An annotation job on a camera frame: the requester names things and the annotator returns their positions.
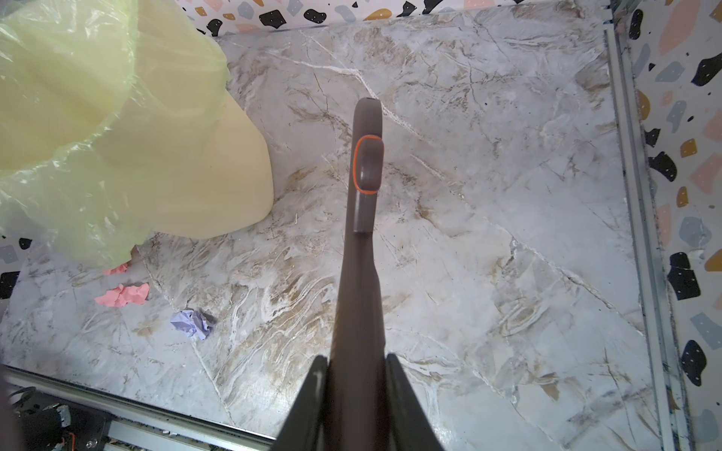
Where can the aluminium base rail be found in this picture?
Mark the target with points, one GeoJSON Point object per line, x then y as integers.
{"type": "Point", "coordinates": [208, 432]}

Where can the brown cartoon face brush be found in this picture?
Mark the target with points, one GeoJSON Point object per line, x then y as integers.
{"type": "Point", "coordinates": [355, 413]}

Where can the purple paper scrap lower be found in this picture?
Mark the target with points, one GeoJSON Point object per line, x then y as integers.
{"type": "Point", "coordinates": [194, 323]}

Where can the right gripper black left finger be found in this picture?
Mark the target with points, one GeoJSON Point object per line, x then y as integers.
{"type": "Point", "coordinates": [302, 427]}

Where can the pink paper scrap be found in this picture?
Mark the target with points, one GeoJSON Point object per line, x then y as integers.
{"type": "Point", "coordinates": [123, 296]}
{"type": "Point", "coordinates": [122, 269]}

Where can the bin with yellow bag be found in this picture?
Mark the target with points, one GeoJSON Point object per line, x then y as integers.
{"type": "Point", "coordinates": [117, 122]}

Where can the pink paper scrap lower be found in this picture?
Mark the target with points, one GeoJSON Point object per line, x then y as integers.
{"type": "Point", "coordinates": [123, 296]}

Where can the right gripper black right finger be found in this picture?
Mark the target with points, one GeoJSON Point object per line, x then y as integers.
{"type": "Point", "coordinates": [409, 427]}

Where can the pink paper scrap middle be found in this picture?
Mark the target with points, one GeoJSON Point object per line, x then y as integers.
{"type": "Point", "coordinates": [122, 269]}

